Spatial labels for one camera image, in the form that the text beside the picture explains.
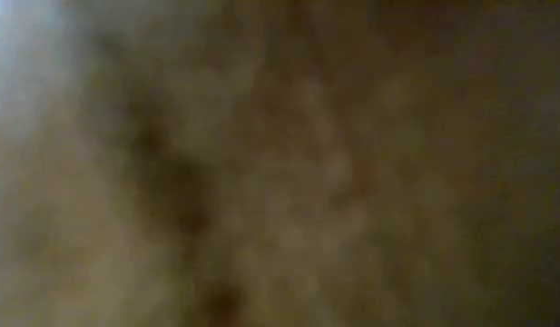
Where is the yellow waffle-weave towel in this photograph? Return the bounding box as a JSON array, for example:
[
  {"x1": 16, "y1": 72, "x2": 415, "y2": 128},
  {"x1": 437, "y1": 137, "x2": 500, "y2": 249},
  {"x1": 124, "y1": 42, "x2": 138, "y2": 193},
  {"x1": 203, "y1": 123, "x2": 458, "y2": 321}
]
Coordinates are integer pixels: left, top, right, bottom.
[{"x1": 0, "y1": 0, "x2": 560, "y2": 327}]

